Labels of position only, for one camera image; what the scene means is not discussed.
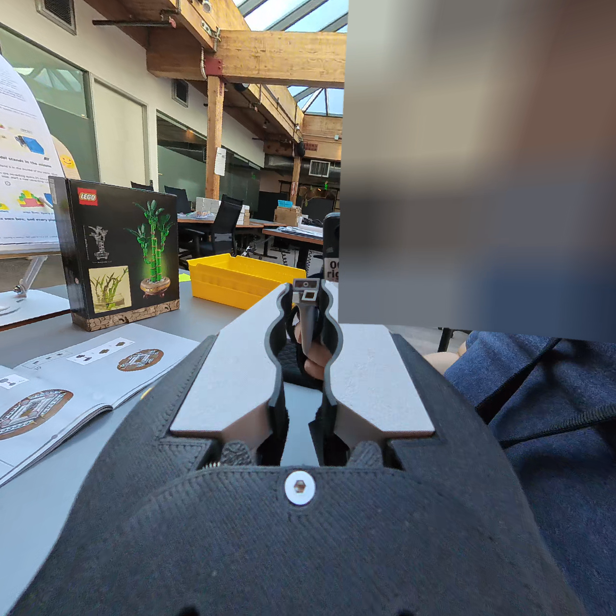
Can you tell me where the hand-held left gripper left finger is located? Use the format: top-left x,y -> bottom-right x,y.
170,283 -> 293,466

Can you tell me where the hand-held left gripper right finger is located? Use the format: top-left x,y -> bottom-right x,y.
309,281 -> 436,466

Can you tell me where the small dark grey lego piece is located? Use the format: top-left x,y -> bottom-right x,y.
292,278 -> 322,306

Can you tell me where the person's right forearm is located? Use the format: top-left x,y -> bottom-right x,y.
423,339 -> 466,376

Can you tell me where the open lego instruction booklet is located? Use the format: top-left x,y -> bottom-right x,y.
0,322 -> 200,487

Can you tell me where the black bamboo lego set box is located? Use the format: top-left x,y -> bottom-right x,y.
48,175 -> 181,333

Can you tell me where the person's right hand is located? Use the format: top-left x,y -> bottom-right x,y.
295,323 -> 334,381

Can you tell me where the wooden office desk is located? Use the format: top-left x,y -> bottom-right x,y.
262,226 -> 324,271
177,213 -> 264,256

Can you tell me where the black quilted wrist rest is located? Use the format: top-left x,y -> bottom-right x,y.
281,337 -> 323,390

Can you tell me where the yellow plastic bin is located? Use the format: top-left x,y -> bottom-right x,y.
187,253 -> 321,311

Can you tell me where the black office chair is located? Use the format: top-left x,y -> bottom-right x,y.
192,200 -> 244,258

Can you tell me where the blue hooded sweatshirt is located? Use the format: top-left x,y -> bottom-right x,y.
443,331 -> 616,616

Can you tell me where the white document stand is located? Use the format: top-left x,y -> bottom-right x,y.
0,243 -> 72,333

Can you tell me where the beige smiley face sign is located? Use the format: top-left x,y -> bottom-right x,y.
50,135 -> 81,181

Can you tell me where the printed instruction sheet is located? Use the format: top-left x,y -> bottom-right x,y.
0,54 -> 65,246

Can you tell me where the wooden support post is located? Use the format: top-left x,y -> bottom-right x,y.
204,74 -> 226,200

